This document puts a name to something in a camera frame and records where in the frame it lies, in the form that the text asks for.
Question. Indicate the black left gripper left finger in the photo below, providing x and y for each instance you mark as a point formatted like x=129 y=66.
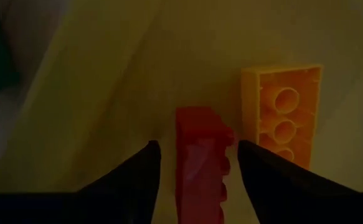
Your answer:
x=125 y=193

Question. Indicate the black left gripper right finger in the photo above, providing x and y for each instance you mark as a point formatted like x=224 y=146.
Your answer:
x=280 y=189

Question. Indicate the yellow long toy brick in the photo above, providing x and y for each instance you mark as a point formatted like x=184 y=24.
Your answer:
x=280 y=109

